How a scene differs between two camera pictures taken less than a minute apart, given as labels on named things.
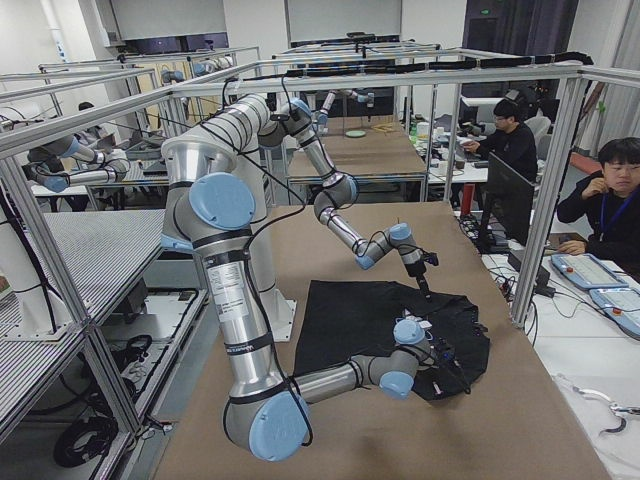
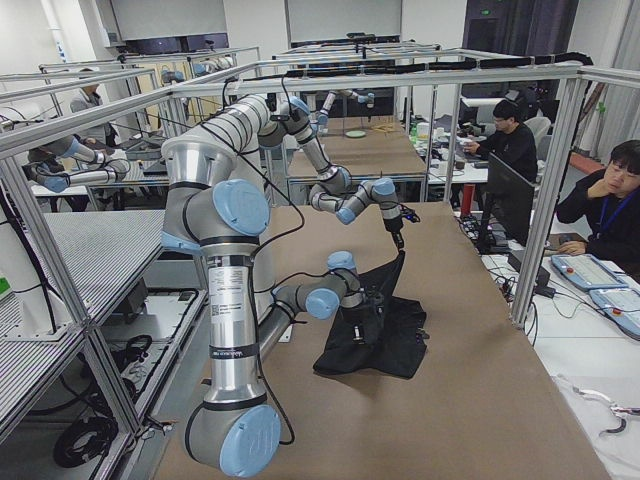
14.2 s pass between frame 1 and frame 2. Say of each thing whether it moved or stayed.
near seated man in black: stayed
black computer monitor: stayed
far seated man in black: stayed
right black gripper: moved
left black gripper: moved
